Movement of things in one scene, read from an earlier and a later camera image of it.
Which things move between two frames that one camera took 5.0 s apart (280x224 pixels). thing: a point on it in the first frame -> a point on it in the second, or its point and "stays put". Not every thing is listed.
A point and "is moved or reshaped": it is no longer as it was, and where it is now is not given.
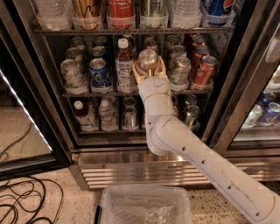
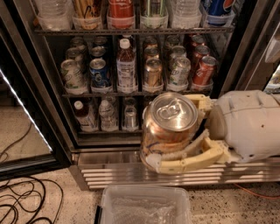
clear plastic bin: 145,205 stays put
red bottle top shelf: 121,13 stays put
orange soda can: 151,45 -> 153,67
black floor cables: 29,199 stays put
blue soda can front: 100,80 stays put
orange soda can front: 147,62 is moved or reshaped
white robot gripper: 153,87 -> 246,125
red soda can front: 205,73 stays put
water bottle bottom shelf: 108,122 stays put
